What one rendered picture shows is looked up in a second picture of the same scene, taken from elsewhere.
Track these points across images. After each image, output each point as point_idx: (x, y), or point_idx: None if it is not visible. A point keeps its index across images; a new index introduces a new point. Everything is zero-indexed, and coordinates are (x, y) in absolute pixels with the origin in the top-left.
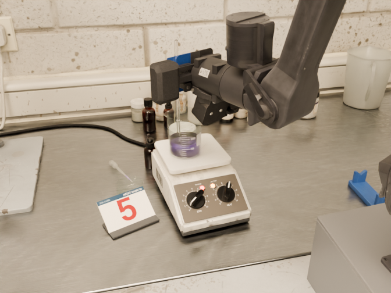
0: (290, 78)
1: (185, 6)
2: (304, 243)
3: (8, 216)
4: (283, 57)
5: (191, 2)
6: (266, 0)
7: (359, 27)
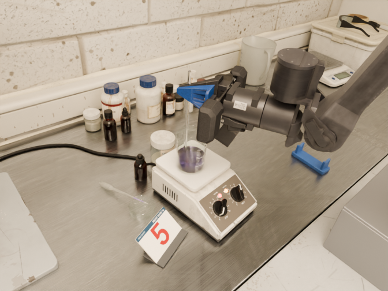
0: (351, 113)
1: (115, 12)
2: (300, 216)
3: (37, 283)
4: (349, 97)
5: (120, 8)
6: (180, 3)
7: (241, 19)
